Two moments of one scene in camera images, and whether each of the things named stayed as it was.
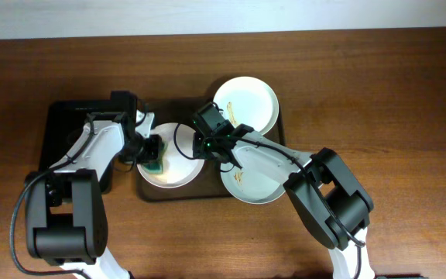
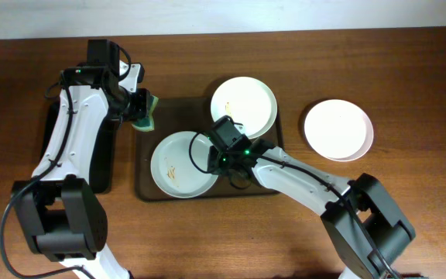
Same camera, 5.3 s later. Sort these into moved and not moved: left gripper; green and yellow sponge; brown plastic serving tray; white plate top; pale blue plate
Moved: green and yellow sponge; pale blue plate; left gripper
Not moved: brown plastic serving tray; white plate top
